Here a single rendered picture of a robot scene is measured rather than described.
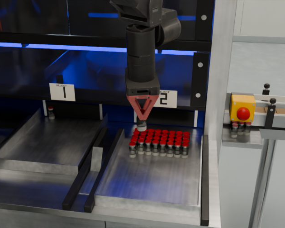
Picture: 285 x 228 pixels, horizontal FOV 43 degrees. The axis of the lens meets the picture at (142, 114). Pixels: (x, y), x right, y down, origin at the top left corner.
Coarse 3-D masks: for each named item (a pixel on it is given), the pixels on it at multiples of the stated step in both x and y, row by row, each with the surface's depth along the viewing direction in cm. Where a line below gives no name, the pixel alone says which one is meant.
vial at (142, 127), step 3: (138, 120) 79; (141, 120) 79; (144, 120) 79; (138, 123) 79; (141, 123) 79; (144, 123) 79; (138, 126) 80; (141, 126) 80; (144, 126) 80; (138, 129) 80; (141, 129) 80; (144, 129) 80
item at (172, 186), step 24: (120, 144) 114; (192, 144) 116; (120, 168) 104; (144, 168) 104; (168, 168) 104; (192, 168) 104; (96, 192) 90; (120, 192) 95; (144, 192) 95; (168, 192) 95; (192, 192) 95; (192, 216) 87
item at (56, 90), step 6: (54, 84) 119; (60, 84) 119; (66, 84) 118; (54, 90) 120; (60, 90) 120; (66, 90) 119; (72, 90) 119; (54, 96) 121; (60, 96) 121; (66, 96) 120; (72, 96) 120
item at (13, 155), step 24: (48, 120) 131; (72, 120) 131; (96, 120) 131; (24, 144) 116; (48, 144) 116; (72, 144) 116; (0, 168) 105; (24, 168) 103; (48, 168) 102; (72, 168) 100
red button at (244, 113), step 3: (240, 108) 111; (243, 108) 110; (246, 108) 110; (237, 111) 110; (240, 111) 109; (243, 111) 109; (246, 111) 109; (249, 111) 110; (237, 114) 110; (240, 114) 110; (243, 114) 109; (246, 114) 109; (249, 114) 109; (237, 117) 111; (240, 117) 110; (243, 117) 110; (246, 117) 110; (243, 120) 111
